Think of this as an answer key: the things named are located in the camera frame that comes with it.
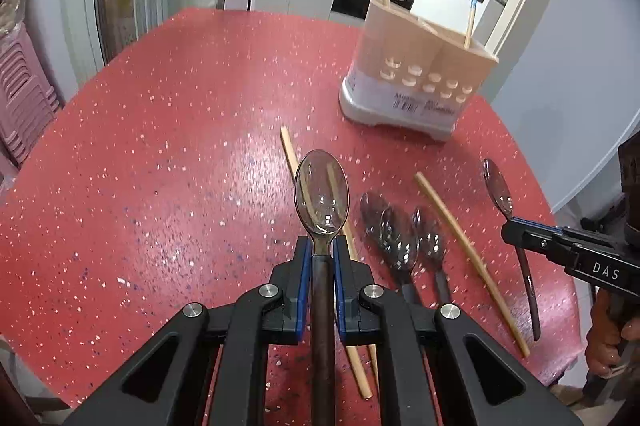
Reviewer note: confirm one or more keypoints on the metal spoon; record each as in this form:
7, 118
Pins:
320, 191

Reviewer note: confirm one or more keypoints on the stack of pink stools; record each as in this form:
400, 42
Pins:
22, 101

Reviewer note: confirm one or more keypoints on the beige utensil holder grey base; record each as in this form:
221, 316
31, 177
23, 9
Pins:
415, 56

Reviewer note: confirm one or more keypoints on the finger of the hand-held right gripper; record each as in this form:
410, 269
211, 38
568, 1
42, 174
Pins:
535, 238

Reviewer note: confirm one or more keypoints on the blue patterned chopstick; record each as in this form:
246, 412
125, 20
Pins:
472, 11

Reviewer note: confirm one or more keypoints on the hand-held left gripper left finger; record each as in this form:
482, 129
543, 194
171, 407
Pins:
300, 296

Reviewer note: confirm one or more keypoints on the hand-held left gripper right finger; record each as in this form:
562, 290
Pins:
340, 296

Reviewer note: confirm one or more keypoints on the person's right hand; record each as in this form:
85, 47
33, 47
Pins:
600, 336

